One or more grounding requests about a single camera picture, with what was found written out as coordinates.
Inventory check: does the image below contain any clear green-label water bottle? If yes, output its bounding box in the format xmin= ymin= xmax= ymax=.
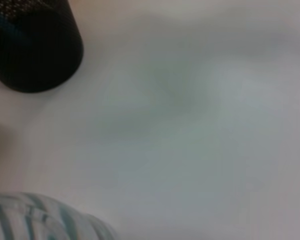
xmin=0 ymin=191 xmax=119 ymax=240

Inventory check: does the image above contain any black mesh pen holder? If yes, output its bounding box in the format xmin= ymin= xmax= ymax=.
xmin=0 ymin=0 xmax=85 ymax=94

